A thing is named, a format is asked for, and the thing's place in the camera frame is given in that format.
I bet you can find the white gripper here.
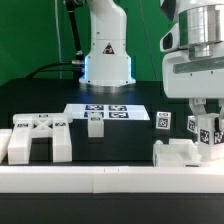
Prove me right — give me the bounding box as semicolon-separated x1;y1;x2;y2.
162;49;224;132

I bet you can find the white chair seat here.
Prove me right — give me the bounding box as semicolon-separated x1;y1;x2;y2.
153;139;201;167

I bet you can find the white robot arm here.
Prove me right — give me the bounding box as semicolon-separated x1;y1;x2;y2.
80;0;224;131

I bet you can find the white tagged cube nut right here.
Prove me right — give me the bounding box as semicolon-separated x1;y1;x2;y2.
187;116;198;134

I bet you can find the white tagged cube nut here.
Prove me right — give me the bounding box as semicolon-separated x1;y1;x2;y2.
156;111;171;130
187;116;198;134

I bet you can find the white sheet with tags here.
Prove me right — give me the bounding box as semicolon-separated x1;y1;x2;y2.
64;104;150;121

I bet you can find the white left fence bar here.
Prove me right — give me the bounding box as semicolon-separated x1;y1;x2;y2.
0;129;12;163

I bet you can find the white fence bar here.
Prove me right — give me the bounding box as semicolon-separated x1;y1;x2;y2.
0;129;12;163
0;166;224;193

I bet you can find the white front fence bar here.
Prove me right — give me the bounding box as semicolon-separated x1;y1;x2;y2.
0;166;224;193

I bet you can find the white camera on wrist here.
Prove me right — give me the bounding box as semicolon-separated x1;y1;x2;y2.
160;23;180;53

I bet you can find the black hose behind robot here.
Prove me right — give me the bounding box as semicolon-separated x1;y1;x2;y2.
63;0;84;62

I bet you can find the black cable at base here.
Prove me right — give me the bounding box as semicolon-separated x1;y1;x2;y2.
25;59;86;80

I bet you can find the white chair back frame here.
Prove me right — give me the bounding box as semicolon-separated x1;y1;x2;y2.
8;113;73;165

